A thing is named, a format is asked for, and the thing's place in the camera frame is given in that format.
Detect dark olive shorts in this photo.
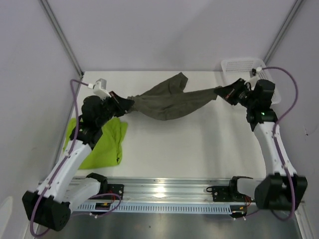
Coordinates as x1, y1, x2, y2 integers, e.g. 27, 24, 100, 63
127, 72, 217, 121

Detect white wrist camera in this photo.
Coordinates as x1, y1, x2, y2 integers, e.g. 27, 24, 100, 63
88, 78, 111, 100
248, 67, 263, 85

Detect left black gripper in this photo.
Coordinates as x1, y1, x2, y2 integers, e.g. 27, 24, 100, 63
96, 91, 134, 127

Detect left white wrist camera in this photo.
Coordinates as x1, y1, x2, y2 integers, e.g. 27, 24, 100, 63
88, 78, 111, 100

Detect aluminium mounting rail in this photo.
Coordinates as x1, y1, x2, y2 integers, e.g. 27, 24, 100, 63
67, 178, 306, 206

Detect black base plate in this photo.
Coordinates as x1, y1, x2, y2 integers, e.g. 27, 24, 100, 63
206, 186, 255, 203
107, 184, 125, 199

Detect left aluminium corner post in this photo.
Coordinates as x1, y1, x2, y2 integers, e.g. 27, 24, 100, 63
38, 0, 84, 78

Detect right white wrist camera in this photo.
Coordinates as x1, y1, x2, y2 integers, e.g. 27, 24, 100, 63
248, 67, 263, 85

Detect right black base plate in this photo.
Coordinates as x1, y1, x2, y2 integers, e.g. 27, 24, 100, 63
206, 186, 255, 203

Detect lime green shorts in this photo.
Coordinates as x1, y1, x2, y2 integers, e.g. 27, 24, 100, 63
62, 117, 129, 170

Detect aluminium corner post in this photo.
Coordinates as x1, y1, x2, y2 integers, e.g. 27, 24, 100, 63
38, 0, 84, 78
263, 0, 307, 65

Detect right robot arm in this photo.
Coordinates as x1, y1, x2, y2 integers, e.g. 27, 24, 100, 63
214, 79, 308, 213

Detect right aluminium corner post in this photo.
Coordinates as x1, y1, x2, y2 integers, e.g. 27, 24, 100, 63
263, 0, 307, 65

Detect white plastic basket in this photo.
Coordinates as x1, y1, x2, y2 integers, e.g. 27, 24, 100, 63
221, 58, 282, 105

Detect white slotted cable duct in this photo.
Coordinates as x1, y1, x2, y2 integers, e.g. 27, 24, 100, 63
75, 202, 232, 215

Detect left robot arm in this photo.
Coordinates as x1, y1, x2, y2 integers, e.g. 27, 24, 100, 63
22, 92, 134, 237

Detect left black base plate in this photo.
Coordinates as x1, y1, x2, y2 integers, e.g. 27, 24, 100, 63
107, 184, 125, 199

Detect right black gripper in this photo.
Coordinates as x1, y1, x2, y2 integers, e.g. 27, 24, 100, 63
214, 78, 257, 110

